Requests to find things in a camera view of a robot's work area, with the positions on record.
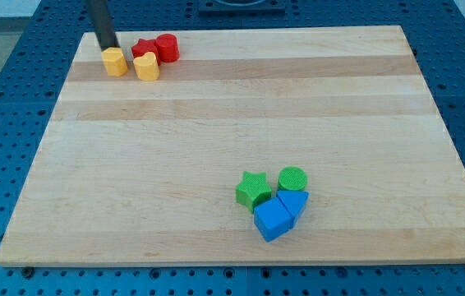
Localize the blue cube block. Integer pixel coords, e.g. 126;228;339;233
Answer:
254;197;292;242

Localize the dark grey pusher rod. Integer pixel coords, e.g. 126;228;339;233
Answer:
85;0;119;49

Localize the yellow hexagon block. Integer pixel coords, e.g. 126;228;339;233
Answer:
101;47;128;76

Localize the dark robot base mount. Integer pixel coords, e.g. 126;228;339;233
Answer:
198;0;288;16

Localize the red star block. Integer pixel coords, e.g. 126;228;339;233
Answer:
131;39;161;65

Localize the blue triangle block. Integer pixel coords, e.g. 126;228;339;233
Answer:
276;190;309;229

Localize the yellow heart block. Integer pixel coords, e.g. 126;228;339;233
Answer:
133;52;160;81

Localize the green star block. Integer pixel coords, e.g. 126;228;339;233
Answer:
235;171;272;214

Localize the light wooden board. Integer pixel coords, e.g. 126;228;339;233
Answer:
0;25;465;267

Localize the green cylinder block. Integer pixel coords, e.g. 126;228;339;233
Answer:
278;166;308;191

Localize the red cylinder block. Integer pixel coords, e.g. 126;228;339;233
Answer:
154;34;180;62

